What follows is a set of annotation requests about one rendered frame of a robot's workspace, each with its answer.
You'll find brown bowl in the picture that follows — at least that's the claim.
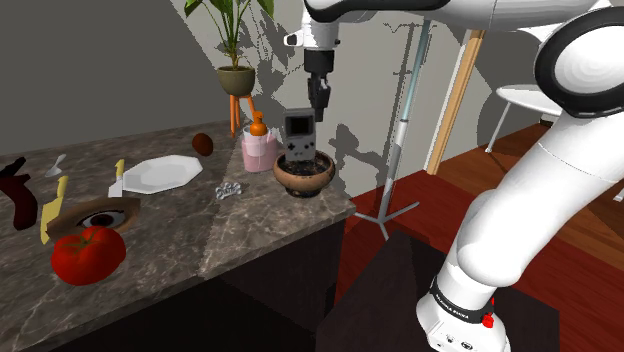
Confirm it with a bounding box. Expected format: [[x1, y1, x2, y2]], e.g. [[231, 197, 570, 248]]
[[272, 150, 337, 199]]

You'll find silver bone-shaped object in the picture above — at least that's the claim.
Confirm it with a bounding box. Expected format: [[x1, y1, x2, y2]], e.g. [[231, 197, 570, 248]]
[[214, 181, 244, 202]]

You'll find grey handheld game console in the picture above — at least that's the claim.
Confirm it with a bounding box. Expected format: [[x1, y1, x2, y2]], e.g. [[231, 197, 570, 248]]
[[283, 107, 318, 164]]

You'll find white plate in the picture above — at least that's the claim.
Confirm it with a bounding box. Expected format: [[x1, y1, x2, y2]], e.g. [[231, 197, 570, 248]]
[[121, 154, 204, 196]]

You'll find brown egg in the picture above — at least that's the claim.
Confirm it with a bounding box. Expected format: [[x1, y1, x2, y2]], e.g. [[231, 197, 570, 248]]
[[190, 132, 215, 158]]

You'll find wooden post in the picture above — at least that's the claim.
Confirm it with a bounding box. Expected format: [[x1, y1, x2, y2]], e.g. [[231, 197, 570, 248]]
[[423, 29, 487, 176]]

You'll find white chair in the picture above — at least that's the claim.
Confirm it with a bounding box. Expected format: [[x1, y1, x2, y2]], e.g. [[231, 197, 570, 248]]
[[484, 83, 565, 154]]

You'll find yellow flat utensil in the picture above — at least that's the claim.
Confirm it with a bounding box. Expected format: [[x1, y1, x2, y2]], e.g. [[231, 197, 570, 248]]
[[39, 175, 70, 246]]

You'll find yellow-handled knife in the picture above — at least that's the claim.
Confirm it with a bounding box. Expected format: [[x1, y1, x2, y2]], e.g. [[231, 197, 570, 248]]
[[107, 158, 126, 199]]

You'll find red tomato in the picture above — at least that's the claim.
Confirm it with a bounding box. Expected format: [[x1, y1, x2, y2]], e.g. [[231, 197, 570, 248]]
[[50, 225, 128, 287]]

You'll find dark red curved object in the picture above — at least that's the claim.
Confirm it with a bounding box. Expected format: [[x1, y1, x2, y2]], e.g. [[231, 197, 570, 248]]
[[0, 156, 39, 232]]

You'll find grey floor lamp stand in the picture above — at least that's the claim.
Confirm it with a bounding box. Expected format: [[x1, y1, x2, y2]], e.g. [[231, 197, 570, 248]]
[[353, 19, 434, 242]]

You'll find pink soap dispenser orange pump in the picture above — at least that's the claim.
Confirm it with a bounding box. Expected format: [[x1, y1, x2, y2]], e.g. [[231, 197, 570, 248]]
[[241, 110, 281, 174]]

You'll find dark counter cabinet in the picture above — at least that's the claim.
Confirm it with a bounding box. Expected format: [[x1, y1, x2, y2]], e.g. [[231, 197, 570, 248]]
[[48, 218, 348, 352]]

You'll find dark robot stand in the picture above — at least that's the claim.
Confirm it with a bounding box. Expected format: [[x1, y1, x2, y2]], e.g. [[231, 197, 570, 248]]
[[315, 228, 562, 352]]

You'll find potted plant on orange stand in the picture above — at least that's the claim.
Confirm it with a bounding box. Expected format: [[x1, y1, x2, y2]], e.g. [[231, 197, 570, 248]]
[[183, 0, 276, 139]]

